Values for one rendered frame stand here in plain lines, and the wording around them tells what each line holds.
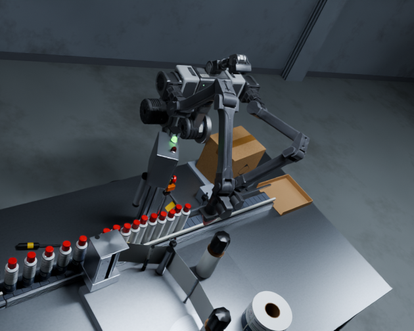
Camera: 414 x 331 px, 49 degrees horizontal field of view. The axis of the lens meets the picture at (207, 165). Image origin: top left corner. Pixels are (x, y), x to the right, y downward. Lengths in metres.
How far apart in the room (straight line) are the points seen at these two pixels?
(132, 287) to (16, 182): 1.77
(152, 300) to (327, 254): 1.20
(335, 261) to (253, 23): 3.50
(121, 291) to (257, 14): 4.14
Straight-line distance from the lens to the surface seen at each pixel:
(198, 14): 5.31
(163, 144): 2.02
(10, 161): 3.91
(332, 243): 3.03
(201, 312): 2.18
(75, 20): 4.91
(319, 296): 2.72
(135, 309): 2.18
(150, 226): 2.27
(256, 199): 2.90
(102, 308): 2.16
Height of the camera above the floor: 2.74
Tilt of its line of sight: 39 degrees down
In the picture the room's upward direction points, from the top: 25 degrees clockwise
